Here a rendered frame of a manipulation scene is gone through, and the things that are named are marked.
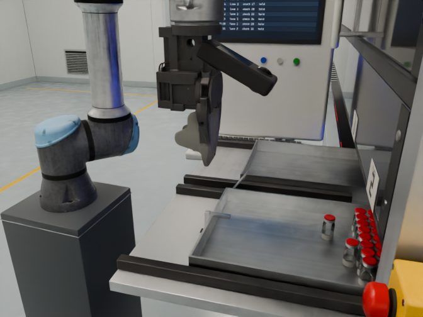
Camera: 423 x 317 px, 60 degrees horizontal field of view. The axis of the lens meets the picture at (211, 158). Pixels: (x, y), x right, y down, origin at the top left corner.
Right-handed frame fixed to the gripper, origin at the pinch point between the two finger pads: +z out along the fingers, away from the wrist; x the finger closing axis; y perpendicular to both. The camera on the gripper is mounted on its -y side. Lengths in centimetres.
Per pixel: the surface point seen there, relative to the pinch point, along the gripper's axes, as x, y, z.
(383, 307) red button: 19.3, -23.6, 6.6
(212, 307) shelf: 10.4, -2.9, 20.0
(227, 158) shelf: -46, 8, 19
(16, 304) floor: -54, 110, 106
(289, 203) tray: -20.1, -12.2, 17.1
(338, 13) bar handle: -65, -20, -21
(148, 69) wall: -545, 259, 73
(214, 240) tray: -4.6, 0.7, 18.6
